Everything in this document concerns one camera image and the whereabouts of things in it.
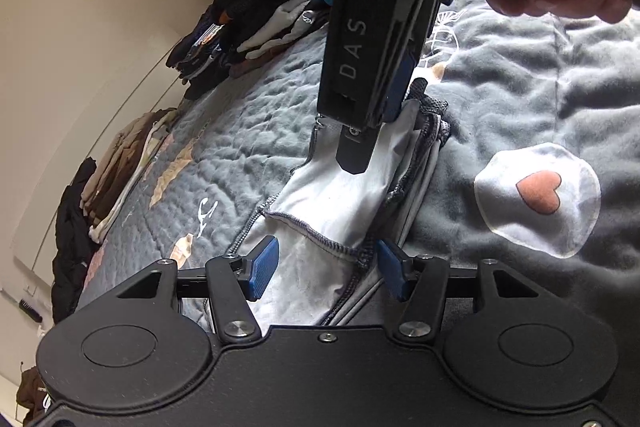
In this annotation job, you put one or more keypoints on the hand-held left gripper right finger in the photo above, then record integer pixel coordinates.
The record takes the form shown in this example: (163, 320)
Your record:
(395, 272)

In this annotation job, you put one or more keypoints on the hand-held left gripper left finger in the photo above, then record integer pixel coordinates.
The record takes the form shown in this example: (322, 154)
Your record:
(262, 269)

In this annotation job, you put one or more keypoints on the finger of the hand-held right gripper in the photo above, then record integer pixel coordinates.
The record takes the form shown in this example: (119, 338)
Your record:
(400, 87)
(356, 152)

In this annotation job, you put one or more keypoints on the light grey pants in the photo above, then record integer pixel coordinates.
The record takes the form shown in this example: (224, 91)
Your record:
(340, 197)

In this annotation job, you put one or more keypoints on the stack of dark folded clothes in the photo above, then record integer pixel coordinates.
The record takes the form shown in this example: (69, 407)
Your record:
(200, 57)

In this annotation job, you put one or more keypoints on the stack of beige brown clothes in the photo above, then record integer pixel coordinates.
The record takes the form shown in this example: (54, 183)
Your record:
(120, 167)

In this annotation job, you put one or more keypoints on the grey printed blanket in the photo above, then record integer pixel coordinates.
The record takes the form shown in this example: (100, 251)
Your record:
(500, 107)

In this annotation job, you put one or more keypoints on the black jacket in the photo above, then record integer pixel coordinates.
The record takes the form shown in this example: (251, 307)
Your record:
(70, 232)

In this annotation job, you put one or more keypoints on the black hairbrush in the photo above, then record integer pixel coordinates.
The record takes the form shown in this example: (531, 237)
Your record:
(30, 309)

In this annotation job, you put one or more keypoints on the white headboard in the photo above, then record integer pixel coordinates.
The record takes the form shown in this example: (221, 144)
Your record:
(75, 117)

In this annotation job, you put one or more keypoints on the brown jacket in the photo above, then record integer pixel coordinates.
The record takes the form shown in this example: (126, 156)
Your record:
(30, 397)

